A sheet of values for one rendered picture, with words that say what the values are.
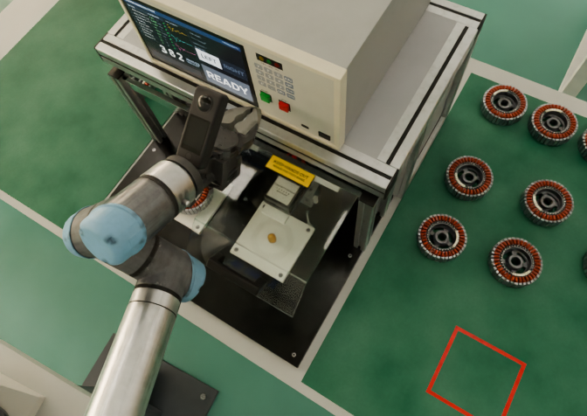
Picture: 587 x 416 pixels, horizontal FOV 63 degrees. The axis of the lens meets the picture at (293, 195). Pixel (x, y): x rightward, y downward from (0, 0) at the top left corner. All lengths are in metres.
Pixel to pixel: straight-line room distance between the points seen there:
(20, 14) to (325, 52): 1.35
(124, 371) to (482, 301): 0.79
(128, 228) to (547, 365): 0.92
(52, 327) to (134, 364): 1.49
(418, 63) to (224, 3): 0.39
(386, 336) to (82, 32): 1.29
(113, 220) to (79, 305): 1.55
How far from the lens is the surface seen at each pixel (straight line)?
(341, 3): 0.78
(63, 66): 1.67
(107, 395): 0.71
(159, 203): 0.65
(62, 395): 1.28
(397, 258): 1.17
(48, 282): 2.25
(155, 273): 0.76
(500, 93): 1.41
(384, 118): 0.90
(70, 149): 1.48
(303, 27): 0.75
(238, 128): 0.78
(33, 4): 1.91
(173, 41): 0.91
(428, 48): 1.01
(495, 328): 1.18
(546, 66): 2.57
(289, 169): 0.90
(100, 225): 0.62
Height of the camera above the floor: 1.87
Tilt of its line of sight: 66 degrees down
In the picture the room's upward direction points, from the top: 11 degrees counter-clockwise
